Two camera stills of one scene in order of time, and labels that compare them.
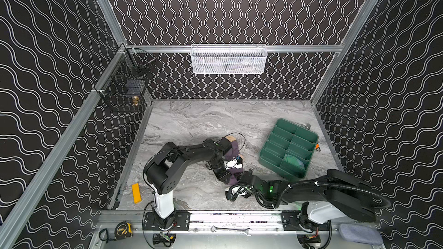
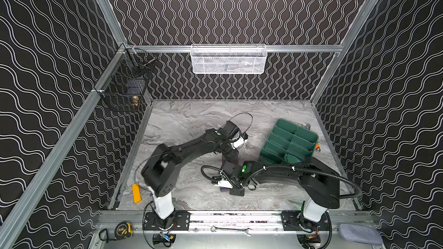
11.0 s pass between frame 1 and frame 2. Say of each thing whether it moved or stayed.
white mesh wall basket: stayed
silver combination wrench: stayed
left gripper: moved
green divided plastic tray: stayed
